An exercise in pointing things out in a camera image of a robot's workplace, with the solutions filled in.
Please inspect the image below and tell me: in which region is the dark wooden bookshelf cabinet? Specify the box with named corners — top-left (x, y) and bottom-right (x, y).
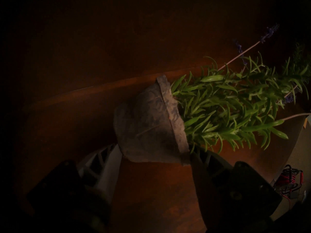
top-left (0, 0), bottom-right (311, 233)

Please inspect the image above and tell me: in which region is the fake lavender plant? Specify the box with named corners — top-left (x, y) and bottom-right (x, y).
top-left (113, 24), bottom-right (311, 166)
top-left (287, 42), bottom-right (311, 77)

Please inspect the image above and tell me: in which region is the left gripper gray left finger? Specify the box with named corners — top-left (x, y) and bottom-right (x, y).
top-left (27, 143), bottom-right (122, 225)

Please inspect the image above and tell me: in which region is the left gripper gray right finger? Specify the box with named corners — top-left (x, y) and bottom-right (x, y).
top-left (190, 146), bottom-right (283, 232)

